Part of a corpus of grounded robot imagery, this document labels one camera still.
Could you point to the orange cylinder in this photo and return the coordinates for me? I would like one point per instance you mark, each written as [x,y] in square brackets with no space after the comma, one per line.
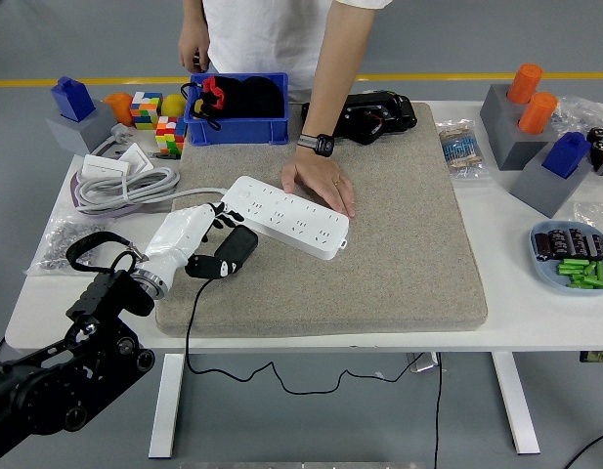
[538,112]
[525,83]

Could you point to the blue plastic bin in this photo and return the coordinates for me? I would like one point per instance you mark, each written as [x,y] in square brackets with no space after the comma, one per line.
[242,132]

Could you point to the person's left hand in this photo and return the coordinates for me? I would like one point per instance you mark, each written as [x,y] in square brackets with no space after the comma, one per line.
[320,181]

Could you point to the blue-grey plate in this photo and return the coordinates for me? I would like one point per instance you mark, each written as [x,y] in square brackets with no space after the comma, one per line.
[545,276]

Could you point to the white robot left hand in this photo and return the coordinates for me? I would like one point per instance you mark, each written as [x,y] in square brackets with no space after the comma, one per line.
[179,234]

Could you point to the person's right hand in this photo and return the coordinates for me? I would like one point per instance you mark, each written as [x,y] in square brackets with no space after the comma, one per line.
[191,51]

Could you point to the clear bag of screws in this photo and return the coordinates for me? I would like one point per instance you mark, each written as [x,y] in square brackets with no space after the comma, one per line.
[66,242]

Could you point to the black wristwatch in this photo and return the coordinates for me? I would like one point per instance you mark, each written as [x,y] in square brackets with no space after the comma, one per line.
[324,145]

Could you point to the grey two-hole block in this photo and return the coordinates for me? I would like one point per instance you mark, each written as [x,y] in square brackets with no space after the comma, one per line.
[506,141]

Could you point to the person's right forearm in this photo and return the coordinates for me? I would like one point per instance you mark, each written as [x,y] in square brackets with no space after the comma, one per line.
[196,17]

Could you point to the multicoloured puzzle cube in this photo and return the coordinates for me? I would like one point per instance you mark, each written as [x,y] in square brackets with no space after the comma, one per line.
[145,111]
[169,137]

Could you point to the empty clear plastic bag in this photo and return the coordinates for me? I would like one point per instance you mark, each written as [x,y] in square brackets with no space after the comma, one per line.
[594,215]

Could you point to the clear bag of small parts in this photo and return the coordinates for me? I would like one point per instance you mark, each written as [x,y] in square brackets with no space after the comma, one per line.
[574,110]

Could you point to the white table leg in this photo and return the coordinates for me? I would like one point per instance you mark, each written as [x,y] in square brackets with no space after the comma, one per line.
[518,415]
[164,415]

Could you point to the green cylindrical cell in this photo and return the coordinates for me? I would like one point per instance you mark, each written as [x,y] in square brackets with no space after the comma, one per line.
[583,278]
[574,263]
[601,271]
[592,285]
[591,269]
[571,269]

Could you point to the person's left forearm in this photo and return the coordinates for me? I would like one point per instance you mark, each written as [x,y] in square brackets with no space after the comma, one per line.
[335,73]

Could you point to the white wall switch panel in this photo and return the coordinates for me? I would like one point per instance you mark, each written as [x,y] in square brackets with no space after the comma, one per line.
[104,167]
[137,158]

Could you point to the red plastic clip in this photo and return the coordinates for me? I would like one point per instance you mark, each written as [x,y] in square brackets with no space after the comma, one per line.
[214,90]

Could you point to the black plug adapter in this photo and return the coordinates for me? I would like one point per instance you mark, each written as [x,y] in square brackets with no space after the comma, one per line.
[237,242]

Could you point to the black electronic device housing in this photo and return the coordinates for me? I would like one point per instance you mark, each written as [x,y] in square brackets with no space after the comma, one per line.
[384,117]

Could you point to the blue house-shaped block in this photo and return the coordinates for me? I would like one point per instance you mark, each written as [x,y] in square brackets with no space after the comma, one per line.
[72,100]
[565,156]

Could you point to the orange cone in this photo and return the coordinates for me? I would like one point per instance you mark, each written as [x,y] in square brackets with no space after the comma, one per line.
[119,105]

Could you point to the grey slotted block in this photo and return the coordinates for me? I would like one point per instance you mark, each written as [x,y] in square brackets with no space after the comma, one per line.
[545,190]
[81,132]

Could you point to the dark green box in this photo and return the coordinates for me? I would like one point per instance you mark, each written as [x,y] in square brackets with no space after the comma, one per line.
[596,356]

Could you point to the yellow ball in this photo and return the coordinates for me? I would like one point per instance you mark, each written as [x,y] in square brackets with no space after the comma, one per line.
[174,104]

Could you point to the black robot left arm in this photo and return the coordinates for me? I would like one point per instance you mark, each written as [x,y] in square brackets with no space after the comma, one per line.
[100,303]

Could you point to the grey-brown mat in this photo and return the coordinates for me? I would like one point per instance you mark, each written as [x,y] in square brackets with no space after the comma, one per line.
[379,244]

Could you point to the purple flat pad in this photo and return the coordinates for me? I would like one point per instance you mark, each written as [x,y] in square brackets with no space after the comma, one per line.
[74,195]

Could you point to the white power strip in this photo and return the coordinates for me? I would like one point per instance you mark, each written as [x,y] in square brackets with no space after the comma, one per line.
[291,222]

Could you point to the silver bracket under table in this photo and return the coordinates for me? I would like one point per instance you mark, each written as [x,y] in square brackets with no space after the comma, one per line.
[423,362]

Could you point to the black cylindrical capacitor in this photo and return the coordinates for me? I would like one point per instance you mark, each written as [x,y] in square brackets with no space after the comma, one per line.
[558,243]
[596,247]
[542,245]
[577,243]

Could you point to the clear bag of resistors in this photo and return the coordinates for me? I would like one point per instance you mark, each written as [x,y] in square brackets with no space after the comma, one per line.
[462,151]

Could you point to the black cloth pouch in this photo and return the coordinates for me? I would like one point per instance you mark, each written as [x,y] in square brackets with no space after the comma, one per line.
[257,98]

